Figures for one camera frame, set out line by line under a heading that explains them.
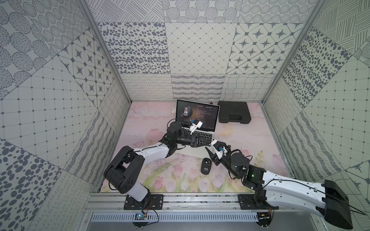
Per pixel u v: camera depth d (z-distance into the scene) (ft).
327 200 1.37
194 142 2.25
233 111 3.54
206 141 3.32
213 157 2.13
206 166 2.76
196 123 2.40
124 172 1.46
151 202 2.40
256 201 2.14
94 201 2.46
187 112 3.29
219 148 1.94
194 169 2.82
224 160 2.10
